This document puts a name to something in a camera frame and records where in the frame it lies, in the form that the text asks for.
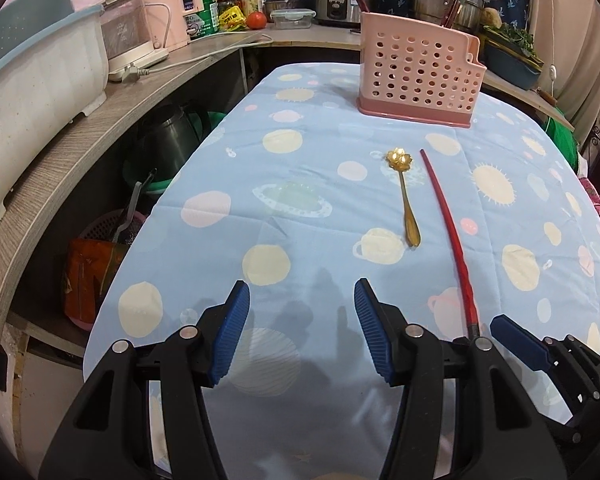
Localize gold flower spoon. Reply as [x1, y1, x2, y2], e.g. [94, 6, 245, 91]
[385, 147, 422, 249]

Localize white plastic tub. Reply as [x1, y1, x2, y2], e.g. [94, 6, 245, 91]
[0, 5, 110, 248]

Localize dark kettle under counter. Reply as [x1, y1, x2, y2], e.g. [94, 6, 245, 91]
[122, 110, 226, 196]

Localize green leafy vegetables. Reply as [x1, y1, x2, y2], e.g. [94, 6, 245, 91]
[495, 22, 537, 58]

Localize grey-handled brush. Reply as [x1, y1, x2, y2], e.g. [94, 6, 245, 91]
[112, 167, 158, 243]

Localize pink electric kettle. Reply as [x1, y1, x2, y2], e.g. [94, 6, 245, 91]
[142, 0, 204, 53]

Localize white cord switch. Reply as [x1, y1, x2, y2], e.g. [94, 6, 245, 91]
[542, 0, 562, 106]

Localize pink plastic colander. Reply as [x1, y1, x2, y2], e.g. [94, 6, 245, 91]
[77, 210, 146, 246]

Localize yellow packet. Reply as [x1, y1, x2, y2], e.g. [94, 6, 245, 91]
[217, 5, 246, 33]

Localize green can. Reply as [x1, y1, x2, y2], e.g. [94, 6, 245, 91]
[185, 0, 220, 41]

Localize blue ceramic dish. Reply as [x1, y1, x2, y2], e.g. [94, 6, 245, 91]
[482, 30, 543, 91]

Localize green cloth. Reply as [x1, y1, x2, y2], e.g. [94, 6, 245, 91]
[545, 115, 582, 171]

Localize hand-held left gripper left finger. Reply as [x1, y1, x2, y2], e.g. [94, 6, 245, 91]
[37, 280, 251, 480]

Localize white glass-top appliance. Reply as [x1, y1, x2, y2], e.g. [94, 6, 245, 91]
[100, 0, 171, 83]

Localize pink perforated utensil basket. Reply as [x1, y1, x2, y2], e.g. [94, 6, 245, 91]
[356, 10, 487, 130]

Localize clear lidded food container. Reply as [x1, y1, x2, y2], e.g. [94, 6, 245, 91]
[270, 8, 314, 30]

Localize white power cable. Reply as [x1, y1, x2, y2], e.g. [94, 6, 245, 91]
[107, 32, 274, 84]

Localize blue printed tablecloth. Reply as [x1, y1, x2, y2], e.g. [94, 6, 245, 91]
[82, 62, 600, 480]

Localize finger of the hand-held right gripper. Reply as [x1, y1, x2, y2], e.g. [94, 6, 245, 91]
[490, 314, 576, 369]

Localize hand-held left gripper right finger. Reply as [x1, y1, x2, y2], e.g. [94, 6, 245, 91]
[354, 278, 567, 480]

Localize black kettle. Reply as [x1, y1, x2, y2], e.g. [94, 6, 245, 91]
[135, 102, 206, 171]

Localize beige curtain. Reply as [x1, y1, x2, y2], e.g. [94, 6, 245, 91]
[525, 0, 600, 126]

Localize teal plastic basin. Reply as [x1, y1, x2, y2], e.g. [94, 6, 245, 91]
[0, 0, 76, 61]

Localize orange snack bag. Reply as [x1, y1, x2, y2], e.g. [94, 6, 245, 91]
[62, 237, 131, 331]

